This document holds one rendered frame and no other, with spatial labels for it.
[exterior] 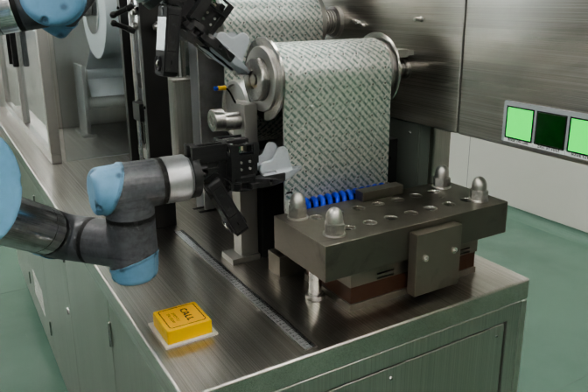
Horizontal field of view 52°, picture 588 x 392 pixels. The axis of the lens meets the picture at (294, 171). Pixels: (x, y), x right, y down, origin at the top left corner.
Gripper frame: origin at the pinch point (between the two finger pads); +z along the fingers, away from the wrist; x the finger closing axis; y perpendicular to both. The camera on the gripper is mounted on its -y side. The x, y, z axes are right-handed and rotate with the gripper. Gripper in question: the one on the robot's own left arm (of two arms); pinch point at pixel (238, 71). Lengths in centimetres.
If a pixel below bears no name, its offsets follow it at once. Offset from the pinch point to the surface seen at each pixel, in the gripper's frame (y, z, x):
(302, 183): -10.1, 19.1, -7.8
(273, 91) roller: -0.2, 4.4, -6.7
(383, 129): 7.6, 28.3, -7.9
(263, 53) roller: 4.5, 0.5, -3.4
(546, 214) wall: 81, 283, 128
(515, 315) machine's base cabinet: -9, 57, -33
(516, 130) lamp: 15.9, 33.7, -31.2
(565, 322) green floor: 16, 218, 48
